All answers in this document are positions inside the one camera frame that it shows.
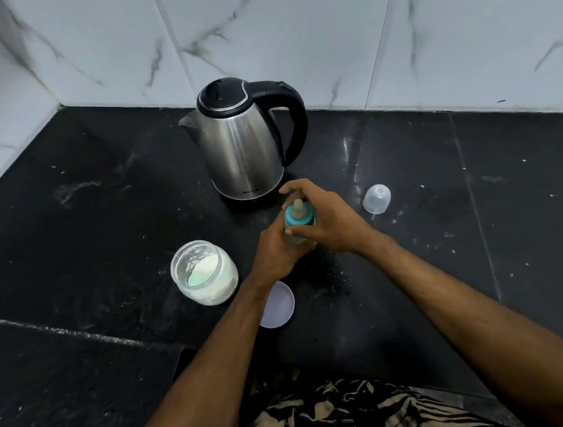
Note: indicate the person's right hand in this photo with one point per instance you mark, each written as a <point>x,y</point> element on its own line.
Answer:
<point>334,221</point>

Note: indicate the person's left hand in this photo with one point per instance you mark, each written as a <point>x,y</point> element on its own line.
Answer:
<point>271,256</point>

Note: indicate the person's right thumb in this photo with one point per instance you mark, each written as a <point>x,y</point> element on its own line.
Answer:
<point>302,231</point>

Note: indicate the person's left fingers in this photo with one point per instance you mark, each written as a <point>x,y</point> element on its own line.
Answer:
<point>297,251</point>

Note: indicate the blue baby feeding bottle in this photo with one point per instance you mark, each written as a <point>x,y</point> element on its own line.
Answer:
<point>299,219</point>

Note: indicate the person's right forearm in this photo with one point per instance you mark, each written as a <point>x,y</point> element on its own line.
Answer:
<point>493,335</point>

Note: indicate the person's left forearm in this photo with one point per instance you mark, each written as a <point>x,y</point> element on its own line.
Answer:
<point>202,380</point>

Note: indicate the white round jar lid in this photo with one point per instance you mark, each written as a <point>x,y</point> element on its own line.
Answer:
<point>277,305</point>

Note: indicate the clear plastic bottle cap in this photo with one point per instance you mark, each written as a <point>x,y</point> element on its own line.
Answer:
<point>376,198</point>

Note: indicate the glass jar of white powder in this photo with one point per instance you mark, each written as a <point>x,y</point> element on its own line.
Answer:
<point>204,272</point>

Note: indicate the stainless steel electric kettle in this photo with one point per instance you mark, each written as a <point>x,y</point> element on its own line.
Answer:
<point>245,135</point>

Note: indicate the patterned black and beige clothing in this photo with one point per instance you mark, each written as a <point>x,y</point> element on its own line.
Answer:
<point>348,414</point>

